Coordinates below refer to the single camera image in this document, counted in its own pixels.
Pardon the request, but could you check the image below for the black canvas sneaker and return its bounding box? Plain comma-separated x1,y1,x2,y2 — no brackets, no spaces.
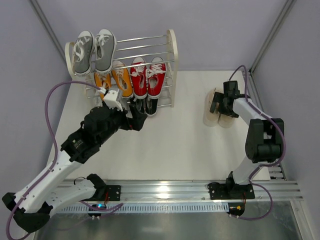
130,97,145,114
145,97,158,117

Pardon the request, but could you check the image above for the red canvas sneaker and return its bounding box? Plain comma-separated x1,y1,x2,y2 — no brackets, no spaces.
145,56,167,99
129,57,147,100

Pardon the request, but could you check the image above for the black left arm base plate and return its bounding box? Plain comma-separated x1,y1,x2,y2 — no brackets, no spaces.
103,185,122,203

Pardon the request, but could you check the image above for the orange canvas sneaker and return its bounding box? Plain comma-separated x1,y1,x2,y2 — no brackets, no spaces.
94,72,112,101
111,60,134,99

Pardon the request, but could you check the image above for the aluminium rail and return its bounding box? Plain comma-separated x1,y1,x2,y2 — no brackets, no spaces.
246,72,287,181
106,180,303,203

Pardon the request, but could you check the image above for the aluminium right corner post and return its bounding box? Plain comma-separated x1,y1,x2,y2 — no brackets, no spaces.
248,0,298,76

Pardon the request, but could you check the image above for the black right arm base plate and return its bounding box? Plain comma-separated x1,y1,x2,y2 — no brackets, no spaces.
207,182,255,200

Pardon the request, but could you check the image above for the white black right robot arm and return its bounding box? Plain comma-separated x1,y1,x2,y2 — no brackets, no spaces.
208,80,285,200

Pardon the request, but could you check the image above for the beige lace sneaker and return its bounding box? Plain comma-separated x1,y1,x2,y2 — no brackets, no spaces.
203,88,222,127
218,114,237,129

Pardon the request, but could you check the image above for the right controller board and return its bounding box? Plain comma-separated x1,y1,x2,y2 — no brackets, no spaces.
227,202,246,217

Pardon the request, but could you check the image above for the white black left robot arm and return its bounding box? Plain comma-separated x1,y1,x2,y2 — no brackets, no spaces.
2,104,147,234

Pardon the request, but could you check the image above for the controller board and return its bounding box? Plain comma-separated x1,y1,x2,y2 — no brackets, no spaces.
88,203,107,220
227,202,246,217

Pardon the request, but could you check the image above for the aluminium right side rail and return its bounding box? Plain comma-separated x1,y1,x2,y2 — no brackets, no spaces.
246,72,287,181

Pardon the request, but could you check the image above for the aluminium corner post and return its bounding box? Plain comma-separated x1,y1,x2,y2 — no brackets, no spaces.
28,0,65,60
248,0,298,76

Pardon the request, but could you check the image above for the cream metal shoe shelf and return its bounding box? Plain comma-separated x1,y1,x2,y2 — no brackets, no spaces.
64,29,179,108

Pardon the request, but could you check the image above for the aluminium left corner post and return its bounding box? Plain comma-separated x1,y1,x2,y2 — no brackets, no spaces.
28,0,65,60

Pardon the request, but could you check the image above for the left controller board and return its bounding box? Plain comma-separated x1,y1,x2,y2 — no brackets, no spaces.
88,203,107,220

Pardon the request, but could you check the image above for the aluminium front rail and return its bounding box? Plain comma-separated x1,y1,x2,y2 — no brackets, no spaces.
106,180,303,203

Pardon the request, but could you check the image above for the grey canvas sneaker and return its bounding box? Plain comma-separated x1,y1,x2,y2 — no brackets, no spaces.
73,30,94,76
94,29,117,75

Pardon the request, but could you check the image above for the grey slotted cable duct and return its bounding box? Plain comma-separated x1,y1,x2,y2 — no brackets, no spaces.
59,201,229,214

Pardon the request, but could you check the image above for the white sneaker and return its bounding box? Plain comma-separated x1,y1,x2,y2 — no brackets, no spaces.
94,95,103,107

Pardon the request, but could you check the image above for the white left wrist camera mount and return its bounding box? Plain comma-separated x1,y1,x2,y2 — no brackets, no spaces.
103,88,124,112

